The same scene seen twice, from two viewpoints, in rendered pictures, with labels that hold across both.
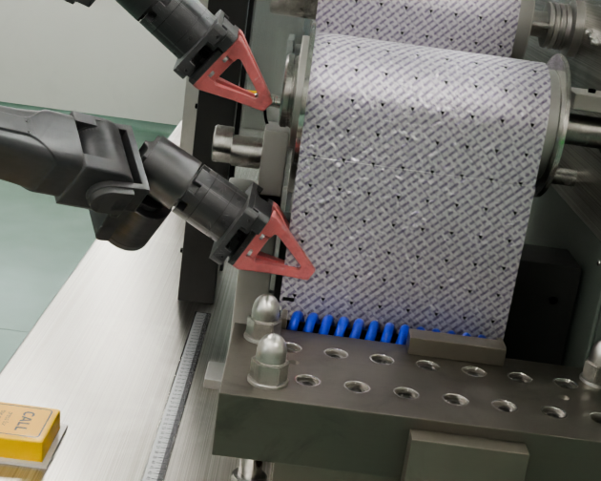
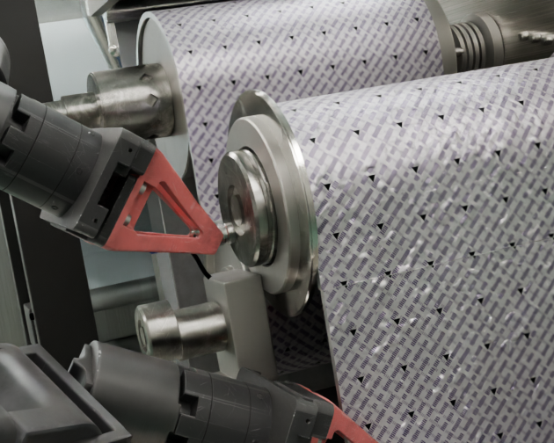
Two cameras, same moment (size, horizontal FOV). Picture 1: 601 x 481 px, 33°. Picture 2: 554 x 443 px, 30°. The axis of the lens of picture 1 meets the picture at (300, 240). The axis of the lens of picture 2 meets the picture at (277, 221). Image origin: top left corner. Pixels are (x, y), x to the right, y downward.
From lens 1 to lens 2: 0.47 m
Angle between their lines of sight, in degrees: 21
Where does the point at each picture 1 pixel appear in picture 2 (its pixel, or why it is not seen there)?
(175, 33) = (51, 172)
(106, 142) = (27, 381)
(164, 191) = (142, 431)
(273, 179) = (259, 355)
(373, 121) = (411, 199)
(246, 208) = (296, 402)
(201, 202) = (209, 424)
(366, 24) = not seen: hidden behind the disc
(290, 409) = not seen: outside the picture
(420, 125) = (475, 181)
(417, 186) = (500, 273)
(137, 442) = not seen: outside the picture
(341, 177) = (395, 300)
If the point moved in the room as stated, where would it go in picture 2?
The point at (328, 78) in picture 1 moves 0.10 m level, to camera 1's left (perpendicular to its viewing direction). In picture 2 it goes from (325, 156) to (163, 186)
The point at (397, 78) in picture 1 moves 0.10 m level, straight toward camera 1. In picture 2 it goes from (418, 126) to (490, 119)
